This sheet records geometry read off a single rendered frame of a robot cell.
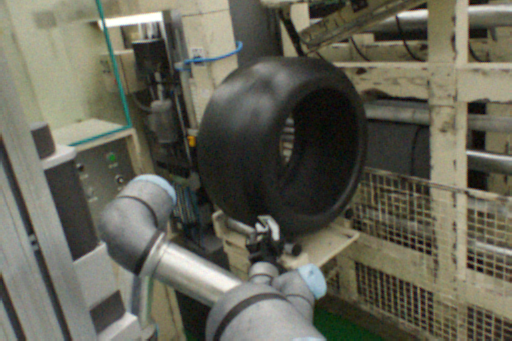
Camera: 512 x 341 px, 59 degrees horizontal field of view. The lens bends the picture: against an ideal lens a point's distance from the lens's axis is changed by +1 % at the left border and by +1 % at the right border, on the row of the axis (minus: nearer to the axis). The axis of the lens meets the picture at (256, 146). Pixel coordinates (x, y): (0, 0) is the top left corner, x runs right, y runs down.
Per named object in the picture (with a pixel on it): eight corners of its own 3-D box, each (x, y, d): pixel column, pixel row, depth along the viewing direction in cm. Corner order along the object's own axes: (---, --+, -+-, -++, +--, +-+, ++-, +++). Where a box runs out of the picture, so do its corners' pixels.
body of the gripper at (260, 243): (270, 222, 120) (267, 252, 110) (285, 245, 123) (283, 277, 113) (245, 232, 122) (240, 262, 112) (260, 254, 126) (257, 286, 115)
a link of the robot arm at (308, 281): (328, 314, 93) (283, 331, 96) (328, 280, 103) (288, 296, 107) (309, 285, 91) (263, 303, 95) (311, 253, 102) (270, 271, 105)
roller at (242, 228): (231, 213, 169) (236, 221, 171) (223, 220, 167) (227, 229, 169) (300, 240, 144) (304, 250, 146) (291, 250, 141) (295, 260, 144)
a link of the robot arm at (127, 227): (84, 214, 81) (324, 338, 82) (112, 188, 91) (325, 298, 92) (66, 261, 85) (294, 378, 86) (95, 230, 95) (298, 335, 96)
